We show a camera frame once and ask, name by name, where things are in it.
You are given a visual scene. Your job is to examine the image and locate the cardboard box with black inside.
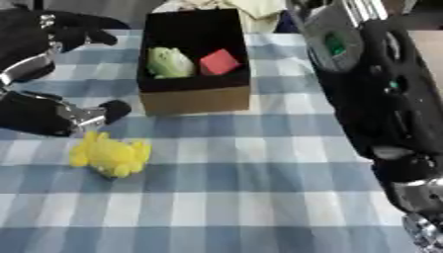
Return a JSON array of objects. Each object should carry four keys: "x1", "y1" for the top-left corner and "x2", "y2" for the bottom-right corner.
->
[{"x1": 134, "y1": 8, "x2": 253, "y2": 117}]

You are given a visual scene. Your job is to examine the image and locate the red block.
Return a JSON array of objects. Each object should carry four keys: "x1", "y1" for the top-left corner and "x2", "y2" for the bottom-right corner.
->
[{"x1": 197, "y1": 48, "x2": 244, "y2": 76}]

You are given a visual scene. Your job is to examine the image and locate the green toy cabbage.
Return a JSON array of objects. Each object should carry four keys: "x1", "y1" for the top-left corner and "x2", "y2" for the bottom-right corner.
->
[{"x1": 145, "y1": 46, "x2": 198, "y2": 80}]

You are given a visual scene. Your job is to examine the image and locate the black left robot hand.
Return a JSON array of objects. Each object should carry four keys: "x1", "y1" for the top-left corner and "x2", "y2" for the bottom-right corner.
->
[{"x1": 0, "y1": 7, "x2": 133, "y2": 138}]

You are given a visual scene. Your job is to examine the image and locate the yellow soft toy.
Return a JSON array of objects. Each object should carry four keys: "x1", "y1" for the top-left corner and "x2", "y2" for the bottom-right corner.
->
[{"x1": 67, "y1": 130, "x2": 154, "y2": 179}]

